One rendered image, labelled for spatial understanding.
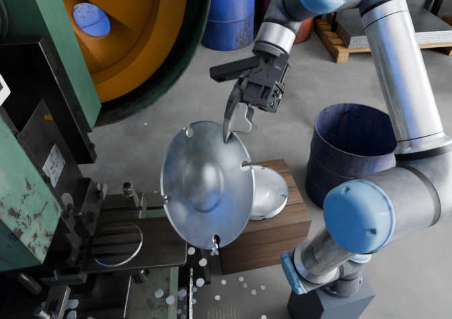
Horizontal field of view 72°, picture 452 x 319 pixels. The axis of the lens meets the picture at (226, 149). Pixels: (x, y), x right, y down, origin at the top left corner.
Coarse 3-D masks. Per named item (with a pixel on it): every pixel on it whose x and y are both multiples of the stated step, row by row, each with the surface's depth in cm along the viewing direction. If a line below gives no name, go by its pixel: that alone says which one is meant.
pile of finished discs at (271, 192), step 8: (248, 168) 150; (256, 168) 150; (264, 168) 150; (256, 176) 146; (264, 176) 146; (272, 176) 146; (280, 176) 145; (256, 184) 142; (264, 184) 142; (272, 184) 142; (280, 184) 142; (256, 192) 138; (264, 192) 138; (272, 192) 139; (280, 192) 139; (256, 200) 136; (264, 200) 136; (272, 200) 136; (280, 200) 136; (256, 208) 133; (264, 208) 133; (272, 208) 133; (280, 208) 133; (256, 216) 131; (264, 216) 131; (272, 216) 133
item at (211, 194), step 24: (192, 144) 73; (216, 144) 69; (240, 144) 64; (168, 168) 79; (192, 168) 72; (216, 168) 68; (240, 168) 64; (168, 192) 78; (192, 192) 72; (216, 192) 68; (240, 192) 64; (168, 216) 78; (192, 216) 73; (216, 216) 68; (240, 216) 64; (192, 240) 73
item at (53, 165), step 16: (16, 112) 53; (32, 112) 53; (48, 112) 58; (16, 128) 50; (32, 128) 52; (48, 128) 57; (32, 144) 52; (48, 144) 57; (64, 144) 63; (48, 160) 56; (64, 160) 62; (48, 176) 56; (64, 176) 62; (80, 176) 69; (64, 192) 61; (80, 192) 65; (96, 192) 69; (80, 208) 62; (96, 208) 69; (80, 224) 63; (64, 240) 62
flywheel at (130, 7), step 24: (72, 0) 72; (96, 0) 73; (120, 0) 73; (144, 0) 74; (168, 0) 71; (72, 24) 77; (120, 24) 77; (144, 24) 78; (168, 24) 74; (96, 48) 81; (120, 48) 81; (144, 48) 78; (168, 48) 79; (96, 72) 85; (120, 72) 82; (144, 72) 83
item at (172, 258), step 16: (96, 224) 82; (112, 224) 81; (128, 224) 81; (144, 224) 82; (160, 224) 82; (96, 240) 78; (112, 240) 78; (128, 240) 78; (144, 240) 78; (160, 240) 78; (176, 240) 78; (96, 256) 75; (112, 256) 75; (128, 256) 75; (144, 256) 75; (160, 256) 75; (176, 256) 75; (96, 272) 73; (112, 272) 74; (128, 272) 78; (144, 272) 81
